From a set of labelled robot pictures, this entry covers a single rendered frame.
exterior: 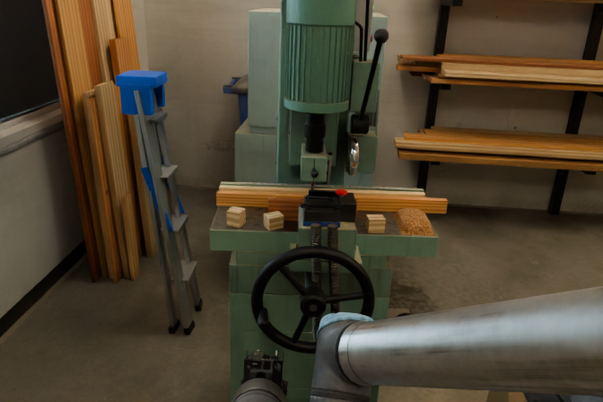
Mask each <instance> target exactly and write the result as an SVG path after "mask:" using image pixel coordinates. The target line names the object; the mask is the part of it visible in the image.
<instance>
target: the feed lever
mask: <svg viewBox="0 0 603 402"><path fill-rule="evenodd" d="M374 39H375V40H376V41H377V44H376V48H375V52H374V56H373V60H372V63H371V70H370V74H369V78H368V82H367V85H366V89H365V94H364V97H363V104H362V107H361V112H360V114H353V115H352V116H351V126H350V129H351V133H352V134H361V135H367V134H368V132H369V124H370V120H369V116H368V115H365V111H366V107H367V103H368V99H369V96H370V92H371V86H372V82H373V78H374V75H375V71H376V67H377V64H378V61H379V57H380V51H381V47H382V43H385V42H386V41H387V40H388V39H389V33H388V31H387V30H386V29H383V28H380V29H377V30H376V31H375V33H374Z"/></svg>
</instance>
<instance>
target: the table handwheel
mask: <svg viewBox="0 0 603 402"><path fill-rule="evenodd" d="M305 258H323V259H327V260H330V261H333V262H336V263H338V264H339V265H341V266H343V267H345V268H346V269H348V270H349V271H350V272H351V273H352V274H353V275H354V276H355V278H356V279H357V281H358V282H359V284H360V286H361V288H362V291H361V292H359V293H348V294H339V295H330V296H326V295H325V293H324V291H323V290H322V289H320V288H319V284H317V283H315V282H313V281H312V280H311V272H305V287H304V286H303V285H302V284H301V283H300V282H299V281H298V280H297V279H296V278H295V276H294V275H293V274H292V273H291V272H290V271H289V269H288V268H287V267H286V265H288V264H290V263H292V262H294V261H297V260H300V259H305ZM278 270H279V271H280V272H281V273H282V274H283V275H284V276H285V277H286V278H287V279H288V280H289V281H290V282H291V283H292V284H293V286H294V287H295V288H296V289H297V290H298V292H299V293H300V294H301V296H300V306H301V312H302V313H303V314H302V317H301V320H300V323H299V325H298V327H297V328H296V330H295V332H294V334H293V337H289V336H286V335H285V334H283V333H281V332H280V331H279V330H277V329H276V328H275V327H274V326H273V325H272V324H271V322H270V321H268V325H267V327H266V328H260V329H261V330H262V332H263V333H264V334H265V335H266V336H267V337H268V338H269V339H271V340H272V341H273V342H275V343H276V344H278V345H280V346H281V347H283V348H286V349H288V350H291V351H294V352H298V353H303V354H315V353H316V348H317V342H307V341H301V340H299V338H300V336H301V334H302V331H303V329H304V327H305V325H306V323H307V321H308V320H309V318H310V317H311V318H315V317H318V316H320V315H322V314H323V313H324V312H325V310H326V307H327V306H326V304H328V303H333V302H344V301H352V300H361V299H363V306H362V310H361V313H360V314H362V315H364V316H367V317H370V318H371V316H372V313H373V311H374V306H375V293H374V288H373V285H372V282H371V279H370V277H369V275H368V274H367V272H366V271H365V269H364V268H363V267H362V266H361V265H360V264H359V263H358V262H357V261H356V260H355V259H354V258H352V257H350V256H349V255H347V254H345V253H344V252H342V251H340V250H337V249H332V248H329V247H323V246H304V247H299V248H295V249H289V250H287V251H286V252H283V253H281V254H280V255H278V256H276V257H275V258H273V259H272V260H270V261H269V262H268V263H267V264H266V265H265V266H264V267H263V268H262V270H261V271H260V273H259V274H258V276H257V278H256V280H255V283H254V284H253V287H252V292H251V309H252V313H253V316H254V319H255V321H256V322H257V323H258V315H259V313H260V310H261V309H262V308H264V306H263V294H264V291H265V288H266V286H267V283H268V281H269V279H270V278H271V277H272V276H273V274H274V273H275V272H277V271H278Z"/></svg>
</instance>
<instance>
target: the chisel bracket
mask: <svg viewBox="0 0 603 402"><path fill-rule="evenodd" d="M327 165H328V157H327V153H326V147H325V145H324V147H323V152H322V153H308V152H306V151H305V144H301V181H326V179H327V175H328V171H327ZM313 168H315V169H316V171H317V172H318V174H319V175H318V177H317V178H315V179H314V178H313V177H312V176H311V172H312V169H313Z"/></svg>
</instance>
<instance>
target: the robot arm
mask: <svg viewBox="0 0 603 402"><path fill-rule="evenodd" d="M317 339H318V341H317V348H316V355H315V363H314V370H313V377H312V384H311V393H310V402H370V399H371V386H373V385H384V386H402V387H419V388H437V389H472V390H489V391H507V392H523V394H524V396H525V398H526V399H527V401H528V402H603V286H599V287H592V288H586V289H580V290H574V291H569V292H562V293H551V294H545V295H539V296H533V297H527V298H521V299H515V300H508V301H498V302H492V303H486V304H479V305H474V306H467V307H462V308H456V309H449V310H438V311H433V312H426V313H420V314H415V315H408V316H402V317H396V318H390V319H379V320H373V319H372V318H370V317H367V316H364V315H362V314H357V313H349V312H338V313H330V314H328V315H326V316H324V317H323V318H322V319H321V321H320V323H319V330H318V332H317ZM270 356H271V359H270ZM278 359H279V355H277V351H276V350H275V355H271V354H263V359H262V351H259V350H257V351H252V355H251V357H249V350H247V352H246V355H245V358H244V376H243V380H241V384H240V387H239V388H238V390H237V391H236V393H235V396H234V398H233V401H232V402H286V399H285V396H287V391H288V381H287V380H283V367H284V351H283V352H282V360H278ZM278 364H280V365H281V369H278Z"/></svg>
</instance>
